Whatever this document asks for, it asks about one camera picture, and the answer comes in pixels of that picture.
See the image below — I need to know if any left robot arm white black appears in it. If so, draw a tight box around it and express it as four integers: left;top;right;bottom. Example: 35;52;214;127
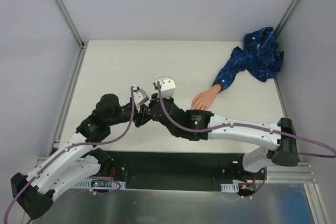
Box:
10;88;149;220

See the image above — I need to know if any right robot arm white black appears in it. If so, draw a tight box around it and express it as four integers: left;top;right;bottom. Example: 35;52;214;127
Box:
149;94;298;179

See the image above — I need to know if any mannequin hand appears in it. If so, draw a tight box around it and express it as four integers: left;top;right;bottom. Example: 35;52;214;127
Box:
191;84;222;111

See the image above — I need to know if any blue plaid shirt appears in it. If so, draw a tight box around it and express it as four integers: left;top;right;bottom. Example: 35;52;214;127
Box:
213;27;284;90

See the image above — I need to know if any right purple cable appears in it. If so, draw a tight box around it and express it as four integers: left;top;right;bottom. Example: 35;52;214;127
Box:
156;79;336;200

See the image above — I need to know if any purple cable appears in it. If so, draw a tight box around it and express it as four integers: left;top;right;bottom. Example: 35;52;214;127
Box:
1;85;140;224
156;79;336;200

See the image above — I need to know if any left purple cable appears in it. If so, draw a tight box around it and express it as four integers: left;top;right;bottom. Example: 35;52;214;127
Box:
1;85;140;224

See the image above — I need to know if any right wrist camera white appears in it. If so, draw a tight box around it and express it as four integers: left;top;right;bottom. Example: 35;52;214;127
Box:
153;76;176;99

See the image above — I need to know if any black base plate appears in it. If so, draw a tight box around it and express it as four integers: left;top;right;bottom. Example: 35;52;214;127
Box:
88;151;266;191

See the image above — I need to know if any right white cable duct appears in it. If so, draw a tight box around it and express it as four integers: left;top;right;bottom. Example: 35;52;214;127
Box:
220;182;255;193

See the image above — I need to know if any white cable duct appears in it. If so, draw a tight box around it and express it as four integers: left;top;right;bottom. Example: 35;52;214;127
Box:
71;178;126;190
220;182;255;193

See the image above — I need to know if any left white cable duct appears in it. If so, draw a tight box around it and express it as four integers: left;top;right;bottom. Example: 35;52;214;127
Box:
71;178;126;190

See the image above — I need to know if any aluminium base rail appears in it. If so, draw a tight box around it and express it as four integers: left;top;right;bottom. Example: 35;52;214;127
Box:
33;155;316;184

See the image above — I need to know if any left aluminium frame post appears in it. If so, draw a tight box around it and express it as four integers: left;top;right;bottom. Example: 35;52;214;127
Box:
54;0;86;49

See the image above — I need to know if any aluminium frame post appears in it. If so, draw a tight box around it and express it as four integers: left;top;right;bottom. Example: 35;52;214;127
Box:
54;0;86;49
275;0;301;39

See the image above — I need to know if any right aluminium frame post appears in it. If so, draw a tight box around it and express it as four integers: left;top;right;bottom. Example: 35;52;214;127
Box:
275;0;301;39

